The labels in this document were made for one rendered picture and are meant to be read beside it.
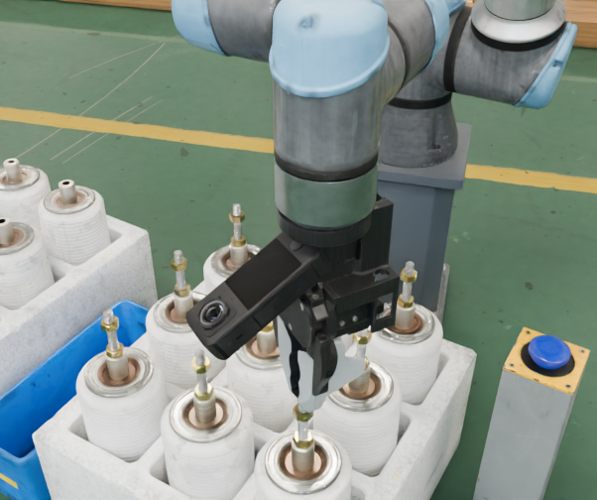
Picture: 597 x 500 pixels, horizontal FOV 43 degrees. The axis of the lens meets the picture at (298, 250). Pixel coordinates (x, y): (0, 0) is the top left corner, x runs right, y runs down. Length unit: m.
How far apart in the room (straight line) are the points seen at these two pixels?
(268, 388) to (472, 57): 0.50
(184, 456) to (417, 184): 0.54
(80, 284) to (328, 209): 0.65
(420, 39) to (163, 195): 1.12
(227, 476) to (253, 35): 0.44
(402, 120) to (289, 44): 0.63
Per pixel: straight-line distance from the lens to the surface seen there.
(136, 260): 1.20
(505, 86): 1.03
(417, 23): 0.57
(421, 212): 1.14
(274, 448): 0.77
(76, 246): 1.15
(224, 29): 0.63
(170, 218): 1.55
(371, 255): 0.59
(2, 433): 1.09
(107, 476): 0.86
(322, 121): 0.49
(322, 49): 0.47
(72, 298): 1.12
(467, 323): 1.31
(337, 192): 0.52
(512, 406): 0.81
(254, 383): 0.85
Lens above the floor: 0.85
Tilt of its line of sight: 36 degrees down
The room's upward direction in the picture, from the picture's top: straight up
